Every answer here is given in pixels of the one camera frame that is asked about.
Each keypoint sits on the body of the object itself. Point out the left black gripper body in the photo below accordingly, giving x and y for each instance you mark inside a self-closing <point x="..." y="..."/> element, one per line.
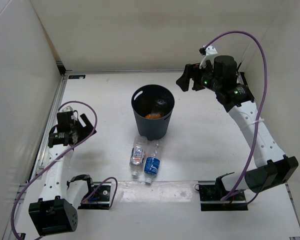
<point x="76" y="127"/>

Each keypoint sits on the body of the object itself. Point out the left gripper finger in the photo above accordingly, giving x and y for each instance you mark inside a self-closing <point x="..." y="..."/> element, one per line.
<point x="74" y="138"/>
<point x="84" y="131"/>

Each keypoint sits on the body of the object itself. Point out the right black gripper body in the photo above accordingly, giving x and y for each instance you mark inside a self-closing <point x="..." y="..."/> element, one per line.
<point x="209" y="81"/>

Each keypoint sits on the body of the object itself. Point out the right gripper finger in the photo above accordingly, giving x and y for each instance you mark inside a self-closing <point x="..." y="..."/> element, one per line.
<point x="184" y="81"/>
<point x="192" y="70"/>

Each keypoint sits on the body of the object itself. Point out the clear unlabelled plastic bottle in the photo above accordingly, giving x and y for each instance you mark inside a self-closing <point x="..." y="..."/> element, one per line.
<point x="160" y="106"/>

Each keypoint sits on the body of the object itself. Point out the orange juice bottle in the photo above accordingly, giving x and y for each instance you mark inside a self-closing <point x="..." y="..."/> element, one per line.
<point x="153" y="116"/>

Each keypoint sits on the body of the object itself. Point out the clear bottle white orange label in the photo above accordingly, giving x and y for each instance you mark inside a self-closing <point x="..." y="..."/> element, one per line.
<point x="137" y="156"/>

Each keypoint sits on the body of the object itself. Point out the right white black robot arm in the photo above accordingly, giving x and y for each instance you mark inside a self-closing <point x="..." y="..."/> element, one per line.
<point x="267" y="166"/>

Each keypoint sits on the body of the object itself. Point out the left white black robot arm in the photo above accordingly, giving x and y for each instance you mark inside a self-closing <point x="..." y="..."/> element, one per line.
<point x="55" y="212"/>

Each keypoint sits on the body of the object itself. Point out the dark grey plastic bin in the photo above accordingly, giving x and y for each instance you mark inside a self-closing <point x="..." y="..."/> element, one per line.
<point x="142" y="102"/>

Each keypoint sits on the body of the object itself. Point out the left blue corner sticker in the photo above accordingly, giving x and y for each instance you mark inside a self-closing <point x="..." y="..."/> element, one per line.
<point x="76" y="77"/>

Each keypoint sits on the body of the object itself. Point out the clear bottle blue label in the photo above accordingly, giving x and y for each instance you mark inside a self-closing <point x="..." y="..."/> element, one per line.
<point x="153" y="160"/>

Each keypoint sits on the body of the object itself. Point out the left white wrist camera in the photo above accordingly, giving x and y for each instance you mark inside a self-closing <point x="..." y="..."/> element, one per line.
<point x="66" y="109"/>

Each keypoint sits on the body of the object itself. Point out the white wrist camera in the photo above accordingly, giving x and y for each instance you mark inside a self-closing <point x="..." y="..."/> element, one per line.
<point x="66" y="109"/>
<point x="208" y="53"/>

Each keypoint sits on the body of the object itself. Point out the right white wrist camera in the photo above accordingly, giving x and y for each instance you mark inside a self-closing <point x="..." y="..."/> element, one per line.
<point x="208" y="53"/>

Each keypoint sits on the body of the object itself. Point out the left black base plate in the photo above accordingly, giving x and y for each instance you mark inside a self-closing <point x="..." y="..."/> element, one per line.
<point x="100" y="200"/>

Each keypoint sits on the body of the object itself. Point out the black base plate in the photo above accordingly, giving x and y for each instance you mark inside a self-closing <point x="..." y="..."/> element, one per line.
<point x="100" y="200"/>
<point x="210" y="199"/>

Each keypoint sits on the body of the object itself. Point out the left aluminium frame rail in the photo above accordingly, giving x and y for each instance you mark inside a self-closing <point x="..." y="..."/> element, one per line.
<point x="28" y="90"/>

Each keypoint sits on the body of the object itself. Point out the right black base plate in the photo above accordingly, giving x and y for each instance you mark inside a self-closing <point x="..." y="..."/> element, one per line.
<point x="210" y="199"/>

